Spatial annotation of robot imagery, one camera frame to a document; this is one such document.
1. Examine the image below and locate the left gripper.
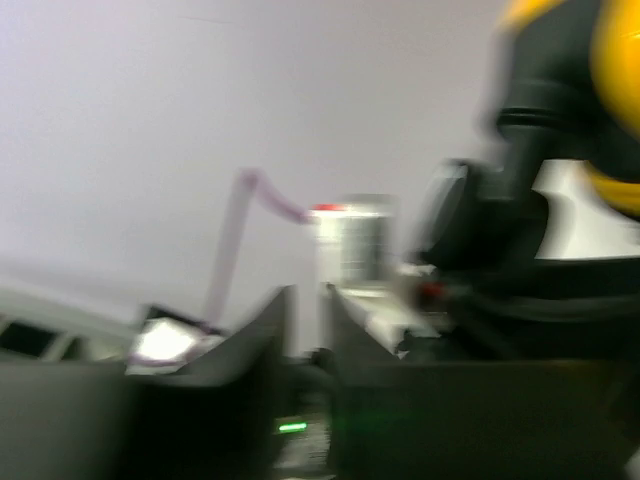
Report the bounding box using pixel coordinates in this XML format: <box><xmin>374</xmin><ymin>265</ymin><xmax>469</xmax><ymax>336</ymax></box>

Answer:
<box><xmin>400</xmin><ymin>259</ymin><xmax>639</xmax><ymax>360</ymax></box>

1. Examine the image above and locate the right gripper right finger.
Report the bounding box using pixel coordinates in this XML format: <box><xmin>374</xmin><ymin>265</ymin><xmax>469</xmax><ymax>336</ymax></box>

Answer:
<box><xmin>328</xmin><ymin>291</ymin><xmax>638</xmax><ymax>479</ymax></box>

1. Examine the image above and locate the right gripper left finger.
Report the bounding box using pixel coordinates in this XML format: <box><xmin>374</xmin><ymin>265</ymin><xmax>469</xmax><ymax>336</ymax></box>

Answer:
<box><xmin>1</xmin><ymin>286</ymin><xmax>295</xmax><ymax>479</ymax></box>

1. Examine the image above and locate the yellow hard-shell suitcase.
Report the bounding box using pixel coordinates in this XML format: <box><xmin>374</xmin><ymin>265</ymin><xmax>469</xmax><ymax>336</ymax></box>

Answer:
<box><xmin>409</xmin><ymin>0</ymin><xmax>640</xmax><ymax>271</ymax></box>

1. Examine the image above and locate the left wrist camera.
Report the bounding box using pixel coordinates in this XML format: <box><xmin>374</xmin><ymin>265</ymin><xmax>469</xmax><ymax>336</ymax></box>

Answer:
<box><xmin>309</xmin><ymin>194</ymin><xmax>395</xmax><ymax>297</ymax></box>

